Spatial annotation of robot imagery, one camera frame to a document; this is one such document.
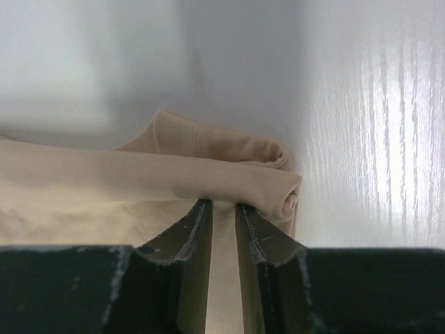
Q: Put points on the beige t shirt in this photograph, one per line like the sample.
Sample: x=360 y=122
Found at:
x=132 y=193

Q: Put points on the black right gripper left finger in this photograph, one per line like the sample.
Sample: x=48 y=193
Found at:
x=159 y=287

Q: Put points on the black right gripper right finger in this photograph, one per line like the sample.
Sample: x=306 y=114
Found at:
x=290 y=288

